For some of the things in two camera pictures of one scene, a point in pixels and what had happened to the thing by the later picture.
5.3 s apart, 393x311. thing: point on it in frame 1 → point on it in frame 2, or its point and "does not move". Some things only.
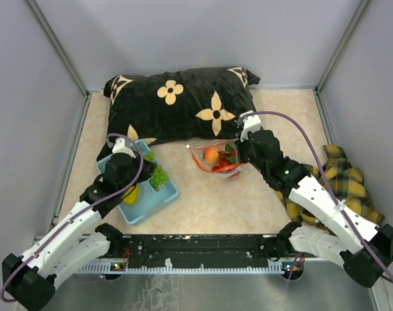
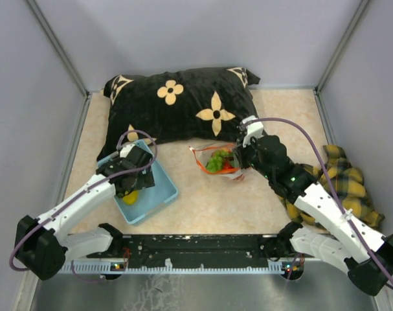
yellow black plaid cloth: x=347 y=183 does not move
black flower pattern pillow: x=177 y=105 does not move
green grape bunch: x=158 y=177 → x=215 y=162
